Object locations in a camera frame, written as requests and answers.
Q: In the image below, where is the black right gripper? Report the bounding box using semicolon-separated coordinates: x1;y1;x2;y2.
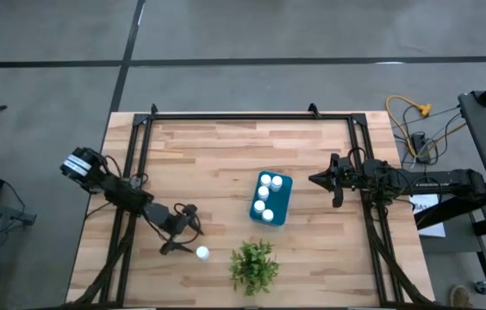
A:
308;152;365;209

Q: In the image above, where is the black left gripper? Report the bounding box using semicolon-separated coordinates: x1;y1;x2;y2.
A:
159;204;206;257

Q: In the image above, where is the teal plastic basket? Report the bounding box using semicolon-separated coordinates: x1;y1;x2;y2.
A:
249;170;294;227

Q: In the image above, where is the potted green artificial plant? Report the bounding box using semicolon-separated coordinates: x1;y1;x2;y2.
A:
228;239;280;297

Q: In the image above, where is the black power strip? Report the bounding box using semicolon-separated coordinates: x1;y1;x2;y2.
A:
410;132;433;164

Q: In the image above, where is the white paper sheet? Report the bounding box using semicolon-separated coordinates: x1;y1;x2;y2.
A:
408;193;446;239

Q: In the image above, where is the person's shoe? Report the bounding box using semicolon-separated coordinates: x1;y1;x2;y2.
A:
450;284;473;309

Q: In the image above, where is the black metal table frame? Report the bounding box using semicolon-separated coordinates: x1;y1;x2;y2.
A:
66;102;434;307

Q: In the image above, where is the yellow extension cable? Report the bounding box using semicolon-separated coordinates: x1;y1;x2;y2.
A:
385;95;468;158

